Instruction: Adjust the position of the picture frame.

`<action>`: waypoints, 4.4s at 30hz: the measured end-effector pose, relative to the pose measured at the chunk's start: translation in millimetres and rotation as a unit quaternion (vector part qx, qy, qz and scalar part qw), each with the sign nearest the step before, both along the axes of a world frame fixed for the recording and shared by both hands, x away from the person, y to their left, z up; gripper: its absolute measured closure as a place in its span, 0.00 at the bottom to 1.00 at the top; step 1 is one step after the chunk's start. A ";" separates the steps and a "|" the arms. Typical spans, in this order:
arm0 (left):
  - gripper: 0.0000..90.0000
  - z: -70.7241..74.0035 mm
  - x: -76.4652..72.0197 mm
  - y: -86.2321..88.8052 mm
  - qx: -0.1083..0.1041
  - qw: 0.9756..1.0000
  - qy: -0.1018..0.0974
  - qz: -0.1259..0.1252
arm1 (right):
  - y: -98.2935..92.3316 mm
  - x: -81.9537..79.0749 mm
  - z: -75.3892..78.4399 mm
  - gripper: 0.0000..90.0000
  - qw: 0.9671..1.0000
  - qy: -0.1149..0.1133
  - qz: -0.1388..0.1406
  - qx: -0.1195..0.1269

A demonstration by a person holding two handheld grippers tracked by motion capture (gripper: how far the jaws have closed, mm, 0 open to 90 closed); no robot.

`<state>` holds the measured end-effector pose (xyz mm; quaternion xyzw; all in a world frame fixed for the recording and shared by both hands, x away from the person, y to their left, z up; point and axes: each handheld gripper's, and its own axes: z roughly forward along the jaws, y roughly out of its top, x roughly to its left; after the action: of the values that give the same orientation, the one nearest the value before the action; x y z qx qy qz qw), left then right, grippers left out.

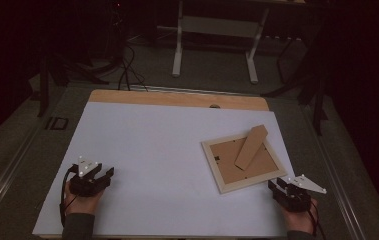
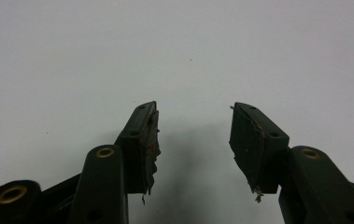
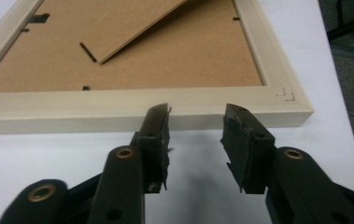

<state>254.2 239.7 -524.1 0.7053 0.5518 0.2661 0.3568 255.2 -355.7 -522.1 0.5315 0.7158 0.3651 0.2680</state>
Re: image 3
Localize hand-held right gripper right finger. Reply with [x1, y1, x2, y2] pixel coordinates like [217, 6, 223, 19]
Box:
[219, 103, 276, 195]

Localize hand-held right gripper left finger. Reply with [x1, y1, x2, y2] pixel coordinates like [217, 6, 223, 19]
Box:
[130, 103, 173, 194]

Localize pale wooden picture frame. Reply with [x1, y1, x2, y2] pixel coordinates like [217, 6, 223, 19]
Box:
[0, 0, 315, 135]

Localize black metal stand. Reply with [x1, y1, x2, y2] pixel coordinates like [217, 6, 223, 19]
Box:
[326, 0, 354, 62]

